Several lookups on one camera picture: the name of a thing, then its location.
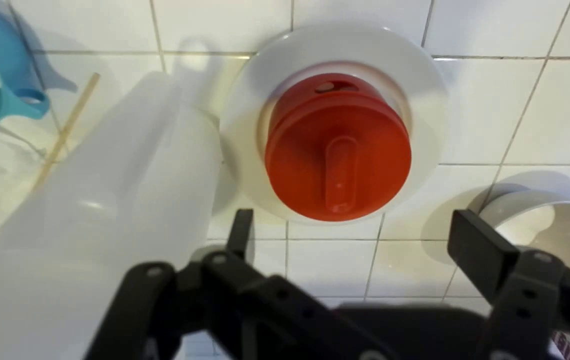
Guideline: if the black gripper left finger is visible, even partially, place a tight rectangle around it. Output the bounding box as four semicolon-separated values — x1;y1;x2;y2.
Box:
84;209;391;360

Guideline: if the white ceramic bowl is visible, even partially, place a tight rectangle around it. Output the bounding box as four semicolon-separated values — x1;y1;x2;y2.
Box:
480;191;570;266

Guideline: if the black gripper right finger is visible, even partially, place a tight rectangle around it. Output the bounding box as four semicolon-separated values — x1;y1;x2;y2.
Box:
448;211;570;360

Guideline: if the red jar lid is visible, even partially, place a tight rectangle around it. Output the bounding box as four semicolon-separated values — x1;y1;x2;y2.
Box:
264;72;411;222

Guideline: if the translucent plastic pitcher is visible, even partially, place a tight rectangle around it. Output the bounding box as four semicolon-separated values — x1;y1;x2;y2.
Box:
0;60;221;360

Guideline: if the white flat plate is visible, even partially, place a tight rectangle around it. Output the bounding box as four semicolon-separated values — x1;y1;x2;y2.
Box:
219;24;451;224

